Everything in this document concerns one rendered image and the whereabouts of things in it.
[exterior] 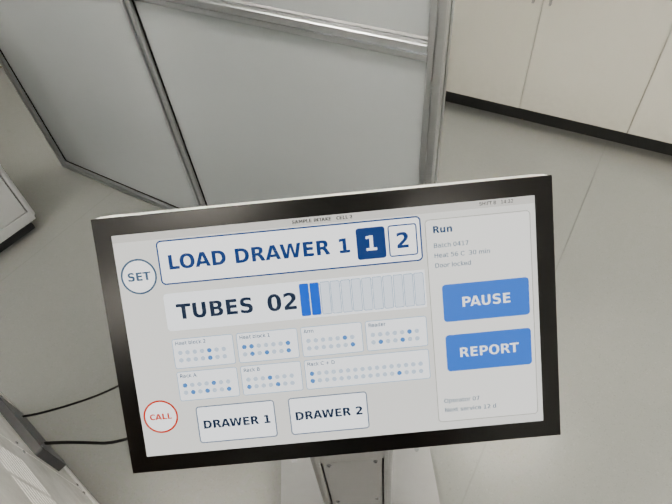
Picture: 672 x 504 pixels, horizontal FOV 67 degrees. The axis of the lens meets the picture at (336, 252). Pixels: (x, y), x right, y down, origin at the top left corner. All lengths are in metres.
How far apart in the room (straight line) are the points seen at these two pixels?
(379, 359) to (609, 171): 2.16
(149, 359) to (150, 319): 0.05
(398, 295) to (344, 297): 0.06
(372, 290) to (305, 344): 0.10
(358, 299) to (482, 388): 0.18
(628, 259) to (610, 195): 0.37
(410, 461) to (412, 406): 1.00
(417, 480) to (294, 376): 1.05
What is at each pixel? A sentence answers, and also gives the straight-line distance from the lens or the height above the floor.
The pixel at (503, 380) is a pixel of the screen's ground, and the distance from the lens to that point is 0.64.
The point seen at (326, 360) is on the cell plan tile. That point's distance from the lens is 0.60.
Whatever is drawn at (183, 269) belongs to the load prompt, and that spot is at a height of 1.15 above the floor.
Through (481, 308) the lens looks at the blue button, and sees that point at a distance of 0.61.
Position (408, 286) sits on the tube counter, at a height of 1.11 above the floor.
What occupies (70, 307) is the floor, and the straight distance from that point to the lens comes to 2.29.
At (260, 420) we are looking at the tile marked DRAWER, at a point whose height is 1.00.
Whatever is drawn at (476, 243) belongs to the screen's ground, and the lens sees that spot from 0.59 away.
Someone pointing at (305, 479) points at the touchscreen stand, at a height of 0.04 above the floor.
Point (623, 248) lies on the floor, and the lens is 2.32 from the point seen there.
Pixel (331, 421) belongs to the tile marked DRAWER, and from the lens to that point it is 0.63.
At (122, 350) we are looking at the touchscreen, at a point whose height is 1.08.
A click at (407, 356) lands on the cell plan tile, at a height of 1.05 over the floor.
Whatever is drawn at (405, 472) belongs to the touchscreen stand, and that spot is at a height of 0.04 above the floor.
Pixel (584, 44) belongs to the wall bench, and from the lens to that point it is 2.57.
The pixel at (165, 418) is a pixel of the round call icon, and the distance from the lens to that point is 0.66.
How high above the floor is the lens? 1.58
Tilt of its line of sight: 48 degrees down
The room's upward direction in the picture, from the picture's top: 6 degrees counter-clockwise
